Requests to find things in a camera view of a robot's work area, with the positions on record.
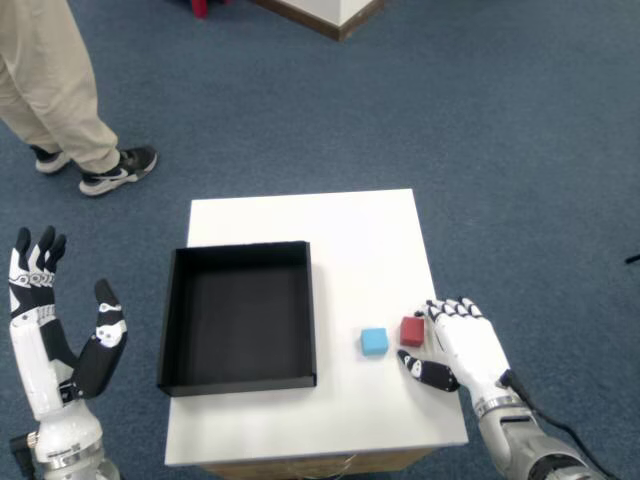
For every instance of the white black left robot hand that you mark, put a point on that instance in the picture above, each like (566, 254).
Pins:
(35, 375)

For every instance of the black open box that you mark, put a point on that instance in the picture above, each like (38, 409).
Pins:
(240, 325)

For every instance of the beige trousers of person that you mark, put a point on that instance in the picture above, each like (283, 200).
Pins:
(45, 75)

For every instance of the red cube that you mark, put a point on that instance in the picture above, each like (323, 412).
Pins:
(411, 331)

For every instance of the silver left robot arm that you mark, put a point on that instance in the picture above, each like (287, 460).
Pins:
(70, 467)

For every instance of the white pillar brown baseboard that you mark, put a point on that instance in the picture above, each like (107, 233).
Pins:
(342, 20)

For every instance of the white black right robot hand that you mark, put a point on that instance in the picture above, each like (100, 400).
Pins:
(470, 350)

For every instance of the white top wooden table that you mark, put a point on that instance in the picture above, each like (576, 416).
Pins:
(360, 225)

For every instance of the red object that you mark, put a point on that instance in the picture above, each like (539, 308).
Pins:
(201, 7)

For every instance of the small black object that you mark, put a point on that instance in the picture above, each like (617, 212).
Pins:
(633, 258)

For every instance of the blue cube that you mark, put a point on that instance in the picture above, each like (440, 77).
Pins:
(374, 342)

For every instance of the black white swoosh sneaker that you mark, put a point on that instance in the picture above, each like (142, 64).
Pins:
(115, 175)

